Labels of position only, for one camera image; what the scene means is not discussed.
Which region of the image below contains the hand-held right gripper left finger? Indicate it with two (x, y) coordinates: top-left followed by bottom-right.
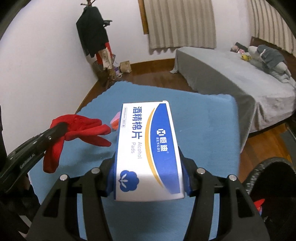
(28, 158), (116, 241)

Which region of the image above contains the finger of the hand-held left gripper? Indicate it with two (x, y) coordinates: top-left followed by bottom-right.
(30, 122), (69, 151)

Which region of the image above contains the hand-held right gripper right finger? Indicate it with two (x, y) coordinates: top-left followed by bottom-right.
(180, 148), (271, 241)

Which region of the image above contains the white and blue box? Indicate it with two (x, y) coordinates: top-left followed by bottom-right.
(114, 101), (186, 202)

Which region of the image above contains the black lined trash bin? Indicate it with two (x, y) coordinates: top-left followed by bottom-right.
(243, 157), (296, 241)

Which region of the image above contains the blue scalloped mat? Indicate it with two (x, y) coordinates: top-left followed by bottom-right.
(28, 81), (242, 241)

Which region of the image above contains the wooden coat rack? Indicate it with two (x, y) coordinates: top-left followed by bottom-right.
(80, 0), (119, 90)

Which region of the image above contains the checked basket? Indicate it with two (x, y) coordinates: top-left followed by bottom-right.
(93, 54), (116, 74)

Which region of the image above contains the red hanging garment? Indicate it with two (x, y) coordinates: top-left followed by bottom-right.
(96, 42), (112, 66)

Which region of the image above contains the patterned hanging cloth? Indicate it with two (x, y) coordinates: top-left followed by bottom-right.
(102, 47), (115, 70)

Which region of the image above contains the brown paper bag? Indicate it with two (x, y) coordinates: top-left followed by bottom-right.
(119, 61), (132, 73)

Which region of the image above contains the black coat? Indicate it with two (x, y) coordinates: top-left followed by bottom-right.
(76, 6), (109, 59)

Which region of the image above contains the bed with grey sheet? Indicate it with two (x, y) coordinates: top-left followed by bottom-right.
(171, 46), (296, 134)

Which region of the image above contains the folded light grey quilt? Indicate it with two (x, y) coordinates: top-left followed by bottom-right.
(248, 45), (292, 83)

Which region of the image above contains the dark grey garment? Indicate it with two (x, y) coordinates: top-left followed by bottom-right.
(257, 45), (286, 69)

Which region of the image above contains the wide beige curtain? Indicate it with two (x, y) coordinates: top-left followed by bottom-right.
(143, 0), (217, 49)

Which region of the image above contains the brown wooden headboard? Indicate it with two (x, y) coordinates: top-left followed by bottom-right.
(250, 36), (296, 56)

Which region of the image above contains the narrow beige curtain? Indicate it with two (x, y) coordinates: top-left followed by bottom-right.
(246, 0), (296, 53)

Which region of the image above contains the wooden window frame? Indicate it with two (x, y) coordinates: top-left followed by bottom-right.
(138, 0), (150, 35)

